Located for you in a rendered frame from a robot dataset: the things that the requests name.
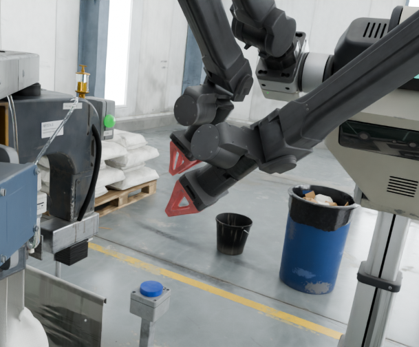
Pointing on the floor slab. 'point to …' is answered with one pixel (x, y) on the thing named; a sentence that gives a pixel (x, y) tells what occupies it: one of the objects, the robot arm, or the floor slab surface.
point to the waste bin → (315, 238)
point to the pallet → (116, 198)
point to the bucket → (232, 233)
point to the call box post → (146, 333)
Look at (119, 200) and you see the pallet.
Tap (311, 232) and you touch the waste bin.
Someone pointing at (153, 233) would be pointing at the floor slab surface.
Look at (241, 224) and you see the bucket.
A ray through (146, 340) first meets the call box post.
